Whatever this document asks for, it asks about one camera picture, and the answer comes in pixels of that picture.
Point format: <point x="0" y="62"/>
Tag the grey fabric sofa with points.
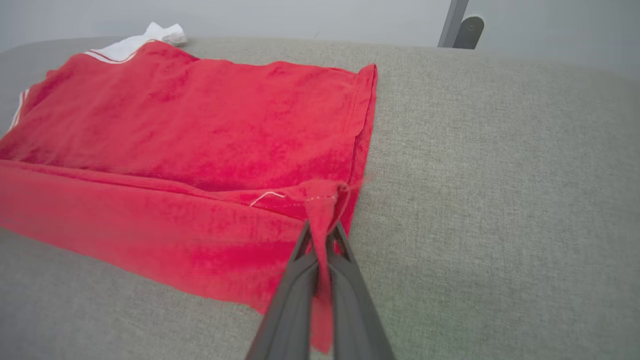
<point x="500" y="200"/>

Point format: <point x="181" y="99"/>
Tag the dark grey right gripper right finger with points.
<point x="355" y="320"/>

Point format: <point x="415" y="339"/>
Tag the red and white garment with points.
<point x="200" y="125"/>

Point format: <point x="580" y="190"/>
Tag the grey metal post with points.
<point x="452" y="22"/>

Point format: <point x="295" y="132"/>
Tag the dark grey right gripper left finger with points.
<point x="290" y="315"/>

